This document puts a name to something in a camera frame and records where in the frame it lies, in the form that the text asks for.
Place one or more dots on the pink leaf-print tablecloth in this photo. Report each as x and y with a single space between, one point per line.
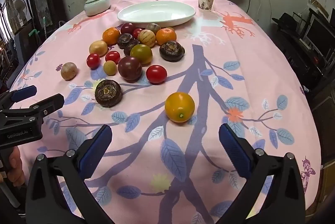
235 69

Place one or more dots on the dark brown water chestnut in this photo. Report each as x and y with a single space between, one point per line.
124 39
130 48

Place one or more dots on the person's left hand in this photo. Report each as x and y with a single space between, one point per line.
17 169

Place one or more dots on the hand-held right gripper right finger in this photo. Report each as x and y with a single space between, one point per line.
234 148

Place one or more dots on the grey chair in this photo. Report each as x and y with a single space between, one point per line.
22 56

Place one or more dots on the dark purple plum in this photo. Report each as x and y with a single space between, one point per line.
130 68

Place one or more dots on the white oval plate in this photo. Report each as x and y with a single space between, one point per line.
157 13

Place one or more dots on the printed paper cup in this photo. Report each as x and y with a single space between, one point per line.
206 1

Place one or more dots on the green-yellow tomato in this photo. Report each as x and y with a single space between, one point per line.
141 54

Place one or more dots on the white lidded ceramic jar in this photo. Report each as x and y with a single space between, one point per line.
96 5

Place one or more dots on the orange tangerine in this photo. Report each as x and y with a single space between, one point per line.
111 35
166 36

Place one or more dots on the dark mangosteen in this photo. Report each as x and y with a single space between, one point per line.
172 50
108 93

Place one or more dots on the electric fan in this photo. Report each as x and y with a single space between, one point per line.
20 9

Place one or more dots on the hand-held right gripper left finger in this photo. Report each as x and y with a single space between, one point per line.
96 150

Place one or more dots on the dark red plum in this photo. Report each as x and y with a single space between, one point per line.
127 28

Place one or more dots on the small tan longan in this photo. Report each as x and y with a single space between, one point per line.
109 67

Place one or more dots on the pale striped pepino melon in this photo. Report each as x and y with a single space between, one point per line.
146 37

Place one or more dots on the mottled brown round fruit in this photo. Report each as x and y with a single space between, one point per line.
69 71

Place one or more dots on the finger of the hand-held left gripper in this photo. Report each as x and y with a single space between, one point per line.
24 92
39 106

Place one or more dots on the computer monitor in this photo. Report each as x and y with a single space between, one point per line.
318 34

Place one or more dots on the yellow-orange citrus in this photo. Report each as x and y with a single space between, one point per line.
179 107

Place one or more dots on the dark computer desk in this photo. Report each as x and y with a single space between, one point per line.
295 56

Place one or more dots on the smooth yellow-brown round fruit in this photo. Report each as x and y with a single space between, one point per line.
98 48

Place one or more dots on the greyish striped pepino melon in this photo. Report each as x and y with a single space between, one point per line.
152 27

